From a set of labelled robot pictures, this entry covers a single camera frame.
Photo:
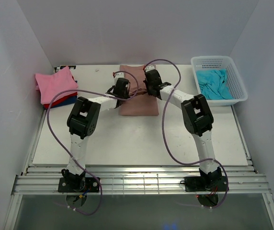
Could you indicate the aluminium frame rail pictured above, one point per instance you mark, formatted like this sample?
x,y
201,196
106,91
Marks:
x,y
138,180

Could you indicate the dusty pink t shirt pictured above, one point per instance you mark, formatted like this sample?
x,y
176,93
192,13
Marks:
x,y
142,104

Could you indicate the folded pink t shirt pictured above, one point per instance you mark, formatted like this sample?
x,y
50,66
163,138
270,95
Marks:
x,y
42,79

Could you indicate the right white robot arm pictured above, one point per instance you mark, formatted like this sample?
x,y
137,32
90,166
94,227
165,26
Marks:
x,y
197,119

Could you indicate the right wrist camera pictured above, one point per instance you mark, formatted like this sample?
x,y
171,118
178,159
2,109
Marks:
x,y
149,68

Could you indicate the folded blue t shirt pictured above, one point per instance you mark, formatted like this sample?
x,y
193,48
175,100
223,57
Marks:
x,y
67,100

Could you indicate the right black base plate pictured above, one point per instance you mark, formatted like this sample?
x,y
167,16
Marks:
x,y
199,184

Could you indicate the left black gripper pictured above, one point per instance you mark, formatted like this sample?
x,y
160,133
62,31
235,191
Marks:
x,y
127,95

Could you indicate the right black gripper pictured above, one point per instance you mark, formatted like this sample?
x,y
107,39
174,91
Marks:
x,y
147,84

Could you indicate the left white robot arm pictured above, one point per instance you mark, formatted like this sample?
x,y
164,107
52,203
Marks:
x,y
82,123

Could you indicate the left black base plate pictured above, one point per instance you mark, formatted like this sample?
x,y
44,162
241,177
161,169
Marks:
x,y
91,184

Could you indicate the turquoise t shirt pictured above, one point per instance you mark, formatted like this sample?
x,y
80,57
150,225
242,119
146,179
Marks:
x,y
213,84

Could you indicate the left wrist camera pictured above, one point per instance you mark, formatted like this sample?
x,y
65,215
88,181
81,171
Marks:
x,y
118,74

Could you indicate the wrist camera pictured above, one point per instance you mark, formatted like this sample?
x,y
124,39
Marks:
x,y
149,68
118,74

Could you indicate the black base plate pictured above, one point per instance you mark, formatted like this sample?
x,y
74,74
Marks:
x,y
199,184
91,184

